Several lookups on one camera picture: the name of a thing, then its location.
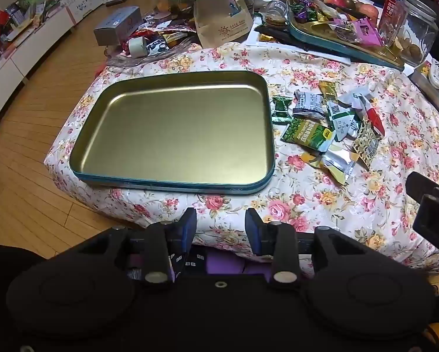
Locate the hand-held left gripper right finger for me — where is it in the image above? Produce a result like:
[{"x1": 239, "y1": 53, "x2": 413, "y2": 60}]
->
[{"x1": 245, "y1": 208, "x2": 379, "y2": 290}]

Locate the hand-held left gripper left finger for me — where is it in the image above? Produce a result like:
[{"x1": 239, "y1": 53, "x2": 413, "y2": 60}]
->
[{"x1": 63, "y1": 207, "x2": 197, "y2": 291}]

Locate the yellow patterned snack packet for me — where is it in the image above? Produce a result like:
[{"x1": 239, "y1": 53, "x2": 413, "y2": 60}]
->
[{"x1": 352, "y1": 117, "x2": 381, "y2": 169}]

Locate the gold metal tray teal rim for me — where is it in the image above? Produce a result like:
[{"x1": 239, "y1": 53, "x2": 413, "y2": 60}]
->
[{"x1": 69, "y1": 70, "x2": 276, "y2": 195}]

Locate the silver yellow snack packet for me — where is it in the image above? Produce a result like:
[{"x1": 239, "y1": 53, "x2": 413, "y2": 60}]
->
[{"x1": 300, "y1": 143, "x2": 363, "y2": 186}]

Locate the shiny green candy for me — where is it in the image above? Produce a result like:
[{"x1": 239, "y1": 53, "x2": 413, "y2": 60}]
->
[{"x1": 271, "y1": 95, "x2": 293, "y2": 123}]

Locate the white red snack packet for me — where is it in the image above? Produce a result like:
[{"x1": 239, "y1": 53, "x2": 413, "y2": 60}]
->
[{"x1": 342, "y1": 84, "x2": 386, "y2": 136}]

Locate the white green snack packet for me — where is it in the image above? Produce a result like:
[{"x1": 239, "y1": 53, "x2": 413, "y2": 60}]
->
[{"x1": 326, "y1": 101, "x2": 359, "y2": 142}]

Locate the white snack packet black text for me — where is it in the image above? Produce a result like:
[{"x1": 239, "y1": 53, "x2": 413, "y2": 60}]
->
[{"x1": 292, "y1": 91, "x2": 325, "y2": 120}]

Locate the gold candy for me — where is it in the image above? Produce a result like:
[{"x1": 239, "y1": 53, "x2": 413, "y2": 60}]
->
[{"x1": 318, "y1": 80, "x2": 339, "y2": 103}]

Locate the purple cloth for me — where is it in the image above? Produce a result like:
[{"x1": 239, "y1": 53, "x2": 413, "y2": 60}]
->
[{"x1": 128, "y1": 247, "x2": 275, "y2": 276}]

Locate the floral blanket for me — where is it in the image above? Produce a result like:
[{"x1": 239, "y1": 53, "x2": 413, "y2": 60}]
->
[{"x1": 43, "y1": 40, "x2": 439, "y2": 275}]

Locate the black box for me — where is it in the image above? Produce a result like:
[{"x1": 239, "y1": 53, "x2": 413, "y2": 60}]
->
[{"x1": 408, "y1": 59, "x2": 439, "y2": 115}]

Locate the white flat board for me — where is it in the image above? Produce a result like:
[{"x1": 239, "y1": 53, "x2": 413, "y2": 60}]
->
[{"x1": 244, "y1": 22, "x2": 352, "y2": 67}]

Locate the large clear glass jar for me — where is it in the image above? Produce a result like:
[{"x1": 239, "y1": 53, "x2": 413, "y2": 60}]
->
[{"x1": 397, "y1": 0, "x2": 439, "y2": 67}]

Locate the small white cup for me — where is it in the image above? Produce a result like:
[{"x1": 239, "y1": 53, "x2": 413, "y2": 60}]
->
[{"x1": 129, "y1": 37, "x2": 149, "y2": 58}]

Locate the pile of assorted snack packets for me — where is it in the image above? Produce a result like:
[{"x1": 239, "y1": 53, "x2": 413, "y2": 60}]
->
[{"x1": 122, "y1": 18, "x2": 196, "y2": 57}]

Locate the black flat packet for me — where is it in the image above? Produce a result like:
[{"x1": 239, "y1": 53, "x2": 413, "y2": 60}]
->
[{"x1": 254, "y1": 24, "x2": 317, "y2": 53}]

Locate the pink snack packet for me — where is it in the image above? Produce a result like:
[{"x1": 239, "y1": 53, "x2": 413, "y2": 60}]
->
[{"x1": 352, "y1": 18, "x2": 384, "y2": 47}]

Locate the kraft paper bag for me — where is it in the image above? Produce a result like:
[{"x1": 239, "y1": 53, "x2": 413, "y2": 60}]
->
[{"x1": 161, "y1": 0, "x2": 255, "y2": 49}]

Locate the teal tray of candies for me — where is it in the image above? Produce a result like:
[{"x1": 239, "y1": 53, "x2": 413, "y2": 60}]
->
[{"x1": 288, "y1": 0, "x2": 406, "y2": 71}]

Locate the grey cardboard box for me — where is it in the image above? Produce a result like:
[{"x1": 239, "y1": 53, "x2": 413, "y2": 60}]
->
[{"x1": 94, "y1": 6, "x2": 143, "y2": 47}]

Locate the small glass cookie jar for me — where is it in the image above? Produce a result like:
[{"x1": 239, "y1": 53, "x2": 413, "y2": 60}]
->
[{"x1": 264, "y1": 0, "x2": 291, "y2": 27}]

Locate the white low cabinet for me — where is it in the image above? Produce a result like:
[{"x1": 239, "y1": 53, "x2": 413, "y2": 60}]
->
[{"x1": 0, "y1": 0, "x2": 77, "y2": 142}]

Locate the assorted cabinet clutter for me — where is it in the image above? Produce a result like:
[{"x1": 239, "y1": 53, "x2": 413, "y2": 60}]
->
[{"x1": 0, "y1": 0, "x2": 62, "y2": 45}]

